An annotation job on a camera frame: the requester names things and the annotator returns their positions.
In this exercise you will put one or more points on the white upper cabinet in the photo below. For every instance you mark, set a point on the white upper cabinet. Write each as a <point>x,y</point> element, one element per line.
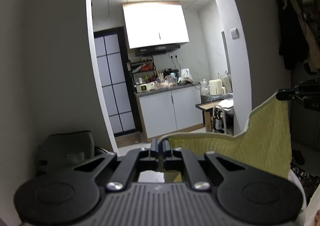
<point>154,23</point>

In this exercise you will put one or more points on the hanging dark clothes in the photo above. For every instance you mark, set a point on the hanging dark clothes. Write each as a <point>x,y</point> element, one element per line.
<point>299,34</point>

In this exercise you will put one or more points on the black framed glass door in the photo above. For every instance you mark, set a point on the black framed glass door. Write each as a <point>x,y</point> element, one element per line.
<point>116,81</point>

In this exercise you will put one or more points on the wall light switch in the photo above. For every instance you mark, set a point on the wall light switch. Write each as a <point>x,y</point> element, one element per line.
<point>234,33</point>

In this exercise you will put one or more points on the wooden side table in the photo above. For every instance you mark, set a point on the wooden side table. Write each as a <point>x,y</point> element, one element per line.
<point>218,116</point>

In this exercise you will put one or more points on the black backpack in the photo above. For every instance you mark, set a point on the black backpack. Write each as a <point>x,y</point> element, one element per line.
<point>64,149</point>

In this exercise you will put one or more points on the white air fryer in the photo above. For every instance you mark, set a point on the white air fryer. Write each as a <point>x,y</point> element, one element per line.
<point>216,87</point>

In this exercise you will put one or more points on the clear plastic jug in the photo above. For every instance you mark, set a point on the clear plastic jug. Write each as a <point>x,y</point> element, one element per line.
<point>204,90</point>

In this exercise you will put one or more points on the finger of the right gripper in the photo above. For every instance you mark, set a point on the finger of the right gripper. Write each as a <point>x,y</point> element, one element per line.
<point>290,94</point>

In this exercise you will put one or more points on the black spice rack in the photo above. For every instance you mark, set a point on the black spice rack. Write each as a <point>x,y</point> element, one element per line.
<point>142,69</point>

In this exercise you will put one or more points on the yellow towel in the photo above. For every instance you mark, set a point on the yellow towel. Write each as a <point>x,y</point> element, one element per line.
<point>264,144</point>

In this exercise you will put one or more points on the white electric kettle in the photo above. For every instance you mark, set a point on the white electric kettle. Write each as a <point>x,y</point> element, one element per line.
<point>185,74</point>

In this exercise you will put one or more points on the dark wooden chair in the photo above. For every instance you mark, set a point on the dark wooden chair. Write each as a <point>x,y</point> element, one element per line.
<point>100,153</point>

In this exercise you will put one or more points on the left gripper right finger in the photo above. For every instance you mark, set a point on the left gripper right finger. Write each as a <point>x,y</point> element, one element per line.
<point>216,189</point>

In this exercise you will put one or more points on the black range hood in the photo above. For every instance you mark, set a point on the black range hood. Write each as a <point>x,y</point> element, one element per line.
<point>156,50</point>

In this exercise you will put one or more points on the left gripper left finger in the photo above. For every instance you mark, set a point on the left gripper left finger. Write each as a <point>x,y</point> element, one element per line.
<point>72,194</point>

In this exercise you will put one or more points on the white base cabinet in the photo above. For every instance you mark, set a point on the white base cabinet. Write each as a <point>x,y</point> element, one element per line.
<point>170,110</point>

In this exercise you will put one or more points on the white small appliance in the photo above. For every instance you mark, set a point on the white small appliance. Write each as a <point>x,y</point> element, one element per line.
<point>146,87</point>

